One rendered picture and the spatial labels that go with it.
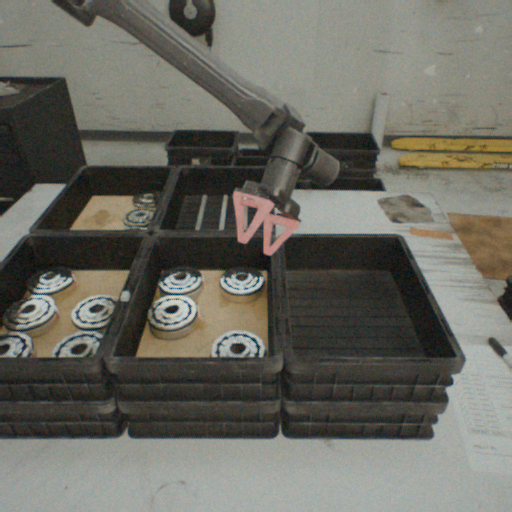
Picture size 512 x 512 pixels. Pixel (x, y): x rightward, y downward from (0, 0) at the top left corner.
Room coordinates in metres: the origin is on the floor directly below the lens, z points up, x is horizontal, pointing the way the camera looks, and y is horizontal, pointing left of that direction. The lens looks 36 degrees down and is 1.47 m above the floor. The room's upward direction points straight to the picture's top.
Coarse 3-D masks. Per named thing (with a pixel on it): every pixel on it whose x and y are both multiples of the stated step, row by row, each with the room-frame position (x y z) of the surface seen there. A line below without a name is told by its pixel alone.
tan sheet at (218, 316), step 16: (208, 272) 0.84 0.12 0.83; (208, 288) 0.78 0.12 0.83; (208, 304) 0.72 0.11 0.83; (224, 304) 0.72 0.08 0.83; (240, 304) 0.72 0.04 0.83; (256, 304) 0.72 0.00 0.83; (208, 320) 0.67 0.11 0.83; (224, 320) 0.67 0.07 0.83; (240, 320) 0.67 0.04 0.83; (256, 320) 0.67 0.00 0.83; (144, 336) 0.63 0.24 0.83; (192, 336) 0.62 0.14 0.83; (208, 336) 0.62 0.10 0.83; (144, 352) 0.58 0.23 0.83; (160, 352) 0.58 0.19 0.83; (176, 352) 0.58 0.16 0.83; (192, 352) 0.58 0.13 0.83; (208, 352) 0.58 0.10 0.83
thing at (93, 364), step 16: (144, 240) 0.83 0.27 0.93; (0, 272) 0.72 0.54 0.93; (128, 288) 0.66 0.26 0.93; (112, 320) 0.57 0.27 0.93; (96, 352) 0.49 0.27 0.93; (0, 368) 0.47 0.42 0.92; (16, 368) 0.47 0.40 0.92; (32, 368) 0.47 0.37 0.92; (48, 368) 0.47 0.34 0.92; (64, 368) 0.47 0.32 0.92; (80, 368) 0.47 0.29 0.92; (96, 368) 0.47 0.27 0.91
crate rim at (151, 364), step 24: (144, 264) 0.74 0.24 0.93; (120, 312) 0.59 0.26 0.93; (120, 336) 0.53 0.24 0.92; (120, 360) 0.47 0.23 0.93; (144, 360) 0.47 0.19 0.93; (168, 360) 0.47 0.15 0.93; (192, 360) 0.47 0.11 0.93; (216, 360) 0.47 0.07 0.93; (240, 360) 0.47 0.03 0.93; (264, 360) 0.47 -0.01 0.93
